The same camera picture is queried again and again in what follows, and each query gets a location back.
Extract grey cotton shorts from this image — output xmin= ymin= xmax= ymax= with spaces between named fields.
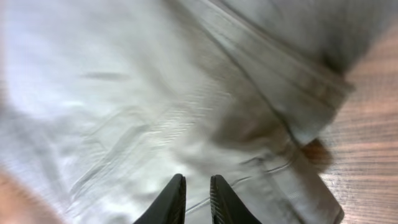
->
xmin=1 ymin=0 xmax=397 ymax=223

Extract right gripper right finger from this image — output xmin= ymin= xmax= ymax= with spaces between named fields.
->
xmin=210 ymin=175 xmax=261 ymax=224

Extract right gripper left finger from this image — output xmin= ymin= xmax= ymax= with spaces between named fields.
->
xmin=134 ymin=174 xmax=187 ymax=224

